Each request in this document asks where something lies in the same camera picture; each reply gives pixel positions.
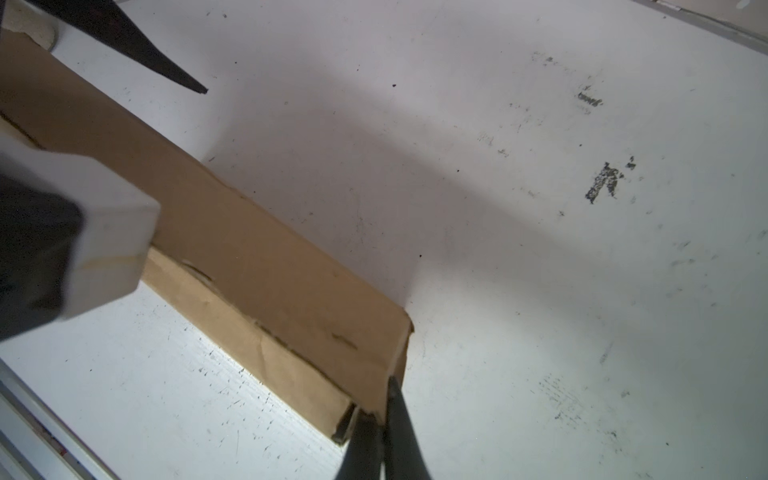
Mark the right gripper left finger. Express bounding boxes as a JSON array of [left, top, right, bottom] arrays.
[[335, 412, 384, 480]]

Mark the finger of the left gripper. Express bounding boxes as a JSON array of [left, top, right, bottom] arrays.
[[29, 0, 208, 94]]

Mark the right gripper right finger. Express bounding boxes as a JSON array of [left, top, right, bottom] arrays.
[[384, 376, 432, 480]]

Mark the brown cardboard box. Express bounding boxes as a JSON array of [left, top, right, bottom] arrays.
[[1, 32, 412, 442]]

